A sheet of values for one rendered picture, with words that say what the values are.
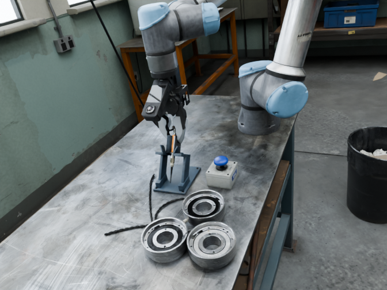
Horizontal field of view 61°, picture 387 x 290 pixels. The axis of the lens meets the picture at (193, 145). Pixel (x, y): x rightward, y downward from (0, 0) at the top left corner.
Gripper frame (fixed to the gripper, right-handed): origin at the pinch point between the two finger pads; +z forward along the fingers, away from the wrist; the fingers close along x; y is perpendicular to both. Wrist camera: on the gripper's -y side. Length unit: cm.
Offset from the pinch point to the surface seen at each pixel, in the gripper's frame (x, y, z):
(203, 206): -12.3, -13.2, 10.7
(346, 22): -49, 328, 41
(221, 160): -13.9, -1.2, 4.7
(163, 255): -10.1, -31.3, 9.0
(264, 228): -22.8, 8.4, 37.1
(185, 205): -8.4, -15.4, 9.2
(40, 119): 144, 76, 39
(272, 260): -23, 21, 68
